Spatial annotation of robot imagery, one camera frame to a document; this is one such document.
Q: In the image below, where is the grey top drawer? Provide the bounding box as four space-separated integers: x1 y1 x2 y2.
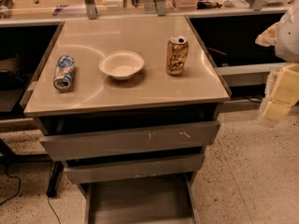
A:
40 120 221 161

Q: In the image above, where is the grey bottom drawer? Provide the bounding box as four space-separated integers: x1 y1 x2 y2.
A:
84 174 201 224

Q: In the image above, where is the orange soda can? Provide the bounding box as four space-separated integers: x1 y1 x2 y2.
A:
165 35 189 76

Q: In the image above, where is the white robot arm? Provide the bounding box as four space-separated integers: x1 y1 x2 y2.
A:
255 1 299 127

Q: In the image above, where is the white paper bowl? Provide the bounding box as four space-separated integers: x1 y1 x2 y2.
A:
99 50 145 80

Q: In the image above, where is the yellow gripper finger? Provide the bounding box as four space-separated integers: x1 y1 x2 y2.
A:
261 63 299 121

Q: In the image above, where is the grey middle drawer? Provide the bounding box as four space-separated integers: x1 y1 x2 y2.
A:
64 153 204 184

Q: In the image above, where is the black floor cable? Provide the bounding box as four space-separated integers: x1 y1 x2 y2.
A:
0 163 22 207

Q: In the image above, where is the grey drawer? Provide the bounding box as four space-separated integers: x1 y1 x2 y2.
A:
64 153 204 184
40 120 221 161
84 174 201 224

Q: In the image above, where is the blue crushed soda can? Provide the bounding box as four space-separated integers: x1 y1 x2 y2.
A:
53 55 75 91

